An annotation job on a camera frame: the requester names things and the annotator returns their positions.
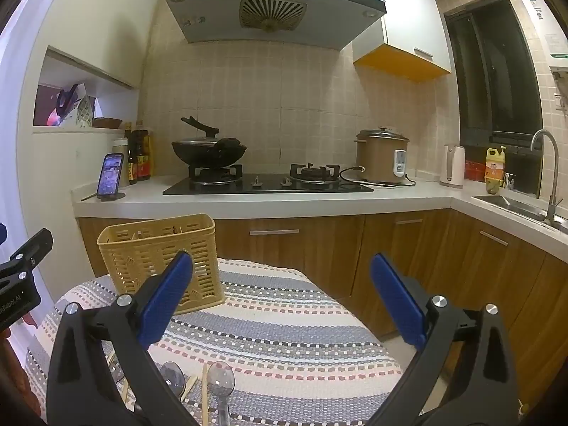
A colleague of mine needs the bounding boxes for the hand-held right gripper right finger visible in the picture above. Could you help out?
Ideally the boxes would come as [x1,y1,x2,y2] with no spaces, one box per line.
[368,253,520,426]

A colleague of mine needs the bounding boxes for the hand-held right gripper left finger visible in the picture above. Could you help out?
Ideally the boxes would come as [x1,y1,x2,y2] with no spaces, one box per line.
[47,251,200,426]

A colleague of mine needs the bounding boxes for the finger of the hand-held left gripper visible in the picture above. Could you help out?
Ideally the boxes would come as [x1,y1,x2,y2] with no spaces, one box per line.
[0,228,54,281]

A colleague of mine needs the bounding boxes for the yellow plastic utensil basket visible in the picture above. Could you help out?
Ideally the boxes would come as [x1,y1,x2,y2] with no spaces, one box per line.
[97,214,225,316]

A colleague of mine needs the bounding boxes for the metal spoon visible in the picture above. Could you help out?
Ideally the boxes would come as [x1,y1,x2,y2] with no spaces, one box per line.
[206,361,236,426]

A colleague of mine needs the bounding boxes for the wooden base cabinets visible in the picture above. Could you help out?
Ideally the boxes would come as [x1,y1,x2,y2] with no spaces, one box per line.
[76,208,568,409]

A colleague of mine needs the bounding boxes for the smartphone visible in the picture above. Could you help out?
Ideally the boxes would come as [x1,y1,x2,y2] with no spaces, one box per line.
[97,153,125,197]

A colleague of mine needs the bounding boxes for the striped dotted table cloth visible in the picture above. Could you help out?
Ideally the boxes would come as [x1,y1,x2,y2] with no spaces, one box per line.
[24,257,404,426]

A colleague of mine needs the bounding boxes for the dark sauce bottle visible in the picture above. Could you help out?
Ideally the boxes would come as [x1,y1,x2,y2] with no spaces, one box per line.
[124,123,139,185]

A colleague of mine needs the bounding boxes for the red label sauce bottle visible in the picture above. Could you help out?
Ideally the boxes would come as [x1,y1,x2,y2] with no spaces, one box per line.
[134,129,152,182]

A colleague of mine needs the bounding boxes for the white patterned bag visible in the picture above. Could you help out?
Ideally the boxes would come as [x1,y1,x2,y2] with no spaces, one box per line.
[62,96,95,127]

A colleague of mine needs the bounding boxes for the steel sink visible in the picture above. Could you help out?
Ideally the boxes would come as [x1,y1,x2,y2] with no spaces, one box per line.
[471,194,568,234]

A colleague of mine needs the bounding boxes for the white electric kettle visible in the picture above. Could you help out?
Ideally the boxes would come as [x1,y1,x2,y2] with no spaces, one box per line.
[439,144,466,188]

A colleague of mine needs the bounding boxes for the brown rice cooker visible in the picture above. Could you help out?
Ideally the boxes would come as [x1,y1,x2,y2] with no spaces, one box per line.
[355,127,410,185]

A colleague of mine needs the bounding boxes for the red plastic basket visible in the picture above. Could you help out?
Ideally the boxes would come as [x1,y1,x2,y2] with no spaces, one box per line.
[464,160,489,182]

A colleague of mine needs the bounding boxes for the black gas stove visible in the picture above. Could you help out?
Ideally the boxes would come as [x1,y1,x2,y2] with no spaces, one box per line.
[162,163,374,195]

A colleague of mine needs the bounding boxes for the black wok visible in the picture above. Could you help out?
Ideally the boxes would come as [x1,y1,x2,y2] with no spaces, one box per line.
[171,137,248,168]

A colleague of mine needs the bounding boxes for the dark purple bag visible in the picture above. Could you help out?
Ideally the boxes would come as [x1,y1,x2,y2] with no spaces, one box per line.
[55,83,87,118]

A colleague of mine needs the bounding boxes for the yellow dish soap bottle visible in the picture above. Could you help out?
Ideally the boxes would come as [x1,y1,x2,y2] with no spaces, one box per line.
[484,146,508,193]

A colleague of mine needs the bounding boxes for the steel faucet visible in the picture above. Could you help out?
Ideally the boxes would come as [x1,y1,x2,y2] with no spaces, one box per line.
[530,130,562,226]

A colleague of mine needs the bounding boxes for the dark window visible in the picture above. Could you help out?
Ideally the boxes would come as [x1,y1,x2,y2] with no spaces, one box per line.
[444,0,544,198]

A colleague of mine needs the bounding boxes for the white water heater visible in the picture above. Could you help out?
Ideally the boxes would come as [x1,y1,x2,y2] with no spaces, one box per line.
[515,0,568,72]

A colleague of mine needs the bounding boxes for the white wall cabinet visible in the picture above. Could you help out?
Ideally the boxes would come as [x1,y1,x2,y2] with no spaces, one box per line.
[352,0,452,83]

